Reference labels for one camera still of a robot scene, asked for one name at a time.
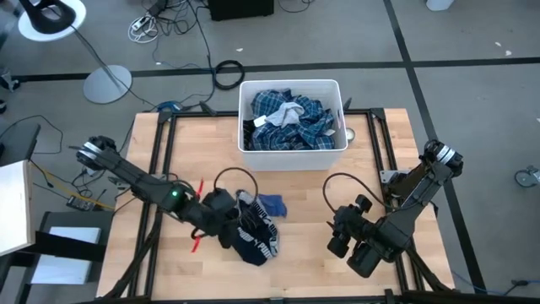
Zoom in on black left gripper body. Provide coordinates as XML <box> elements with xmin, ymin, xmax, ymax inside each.
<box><xmin>197</xmin><ymin>187</ymin><xmax>240</xmax><ymax>238</ymax></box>

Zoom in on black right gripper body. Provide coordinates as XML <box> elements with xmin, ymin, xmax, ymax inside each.
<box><xmin>327</xmin><ymin>193</ymin><xmax>379</xmax><ymax>260</ymax></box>

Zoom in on navy shorts with white print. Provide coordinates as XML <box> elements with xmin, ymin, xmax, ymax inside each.
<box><xmin>218</xmin><ymin>189</ymin><xmax>281</xmax><ymax>268</ymax></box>

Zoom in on small blue sock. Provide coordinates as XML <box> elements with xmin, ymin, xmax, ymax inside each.
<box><xmin>257</xmin><ymin>193</ymin><xmax>289</xmax><ymax>219</ymax></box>

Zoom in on black striped sock with tag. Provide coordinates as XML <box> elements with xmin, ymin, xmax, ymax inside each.
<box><xmin>241</xmin><ymin>118</ymin><xmax>259</xmax><ymax>152</ymax></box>

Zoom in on blue plaid shirt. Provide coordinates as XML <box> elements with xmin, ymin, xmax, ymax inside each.
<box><xmin>248</xmin><ymin>88</ymin><xmax>338</xmax><ymax>152</ymax></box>

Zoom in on grey t-shirt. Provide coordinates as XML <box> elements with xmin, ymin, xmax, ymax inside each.
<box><xmin>265</xmin><ymin>101</ymin><xmax>306</xmax><ymax>128</ymax></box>

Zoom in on white plastic bin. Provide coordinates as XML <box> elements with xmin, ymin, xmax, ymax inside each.
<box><xmin>236</xmin><ymin>79</ymin><xmax>349</xmax><ymax>172</ymax></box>

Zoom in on black electronic device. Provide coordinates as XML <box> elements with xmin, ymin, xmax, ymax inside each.
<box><xmin>65</xmin><ymin>194</ymin><xmax>99</xmax><ymax>213</ymax></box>

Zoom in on black cart with white panel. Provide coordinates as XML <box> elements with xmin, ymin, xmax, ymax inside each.
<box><xmin>16</xmin><ymin>209</ymin><xmax>116</xmax><ymax>304</ymax></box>

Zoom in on grey floor stand with pole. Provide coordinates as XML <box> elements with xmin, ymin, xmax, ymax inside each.
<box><xmin>67</xmin><ymin>23</ymin><xmax>133</xmax><ymax>106</ymax></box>

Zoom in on grey caster wheel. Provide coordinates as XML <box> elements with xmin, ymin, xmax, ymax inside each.
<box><xmin>514</xmin><ymin>165</ymin><xmax>540</xmax><ymax>188</ymax></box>

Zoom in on black box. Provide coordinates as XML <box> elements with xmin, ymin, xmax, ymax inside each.
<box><xmin>207</xmin><ymin>0</ymin><xmax>276</xmax><ymax>22</ymax></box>

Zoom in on white board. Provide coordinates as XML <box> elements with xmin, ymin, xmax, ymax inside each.
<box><xmin>0</xmin><ymin>159</ymin><xmax>35</xmax><ymax>258</ymax></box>

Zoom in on black flat panel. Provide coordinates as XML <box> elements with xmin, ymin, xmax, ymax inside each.
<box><xmin>0</xmin><ymin>122</ymin><xmax>42</xmax><ymax>167</ymax></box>

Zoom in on white object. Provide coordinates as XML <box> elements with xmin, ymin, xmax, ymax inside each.
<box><xmin>425</xmin><ymin>0</ymin><xmax>456</xmax><ymax>12</ymax></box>

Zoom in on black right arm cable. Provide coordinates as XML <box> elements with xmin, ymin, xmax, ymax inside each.
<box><xmin>321</xmin><ymin>171</ymin><xmax>386</xmax><ymax>213</ymax></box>

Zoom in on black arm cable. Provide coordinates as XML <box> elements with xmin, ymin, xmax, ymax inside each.
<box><xmin>321</xmin><ymin>171</ymin><xmax>386</xmax><ymax>213</ymax></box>
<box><xmin>213</xmin><ymin>166</ymin><xmax>260</xmax><ymax>200</ymax></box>

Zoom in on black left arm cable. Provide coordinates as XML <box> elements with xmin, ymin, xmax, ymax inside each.
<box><xmin>213</xmin><ymin>166</ymin><xmax>260</xmax><ymax>200</ymax></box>

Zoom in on black aluminium table frame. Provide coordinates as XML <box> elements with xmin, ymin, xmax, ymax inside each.
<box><xmin>100</xmin><ymin>97</ymin><xmax>459</xmax><ymax>304</ymax></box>

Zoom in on coiled blue cable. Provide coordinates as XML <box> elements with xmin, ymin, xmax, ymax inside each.
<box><xmin>157</xmin><ymin>100</ymin><xmax>186</xmax><ymax>113</ymax></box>

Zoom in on coiled black cable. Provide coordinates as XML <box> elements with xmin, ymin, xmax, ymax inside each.
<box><xmin>213</xmin><ymin>59</ymin><xmax>246</xmax><ymax>91</ymax></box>

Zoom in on yellow cable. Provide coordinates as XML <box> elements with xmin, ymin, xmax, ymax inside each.
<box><xmin>30</xmin><ymin>159</ymin><xmax>116</xmax><ymax>211</ymax></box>

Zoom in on blue floor cable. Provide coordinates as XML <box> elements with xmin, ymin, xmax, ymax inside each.
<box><xmin>450</xmin><ymin>269</ymin><xmax>510</xmax><ymax>296</ymax></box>

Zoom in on black plug with cable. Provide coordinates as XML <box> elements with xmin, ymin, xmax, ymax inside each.
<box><xmin>504</xmin><ymin>277</ymin><xmax>540</xmax><ymax>297</ymax></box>

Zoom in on tangle of black cables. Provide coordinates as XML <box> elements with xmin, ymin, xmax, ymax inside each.
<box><xmin>141</xmin><ymin>0</ymin><xmax>214</xmax><ymax>39</ymax></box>

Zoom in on white power strip with cord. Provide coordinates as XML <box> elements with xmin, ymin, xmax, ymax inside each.
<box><xmin>127</xmin><ymin>14</ymin><xmax>160</xmax><ymax>45</ymax></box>

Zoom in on black ring-shaped object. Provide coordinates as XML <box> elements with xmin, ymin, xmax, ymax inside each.
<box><xmin>19</xmin><ymin>0</ymin><xmax>78</xmax><ymax>35</ymax></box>

